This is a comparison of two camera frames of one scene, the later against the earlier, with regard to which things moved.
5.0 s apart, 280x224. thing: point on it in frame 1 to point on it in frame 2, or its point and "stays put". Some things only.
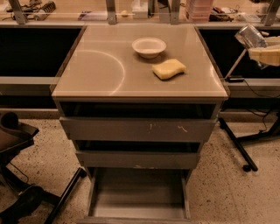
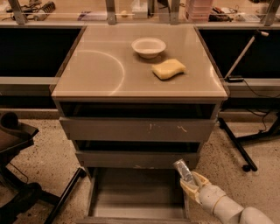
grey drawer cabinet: (138, 100) stays put
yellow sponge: (167, 69) stays put
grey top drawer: (137, 129) stays put
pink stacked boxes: (201, 10) stays put
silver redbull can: (251, 38) to (183, 171)
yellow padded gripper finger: (273, 41) to (199, 179)
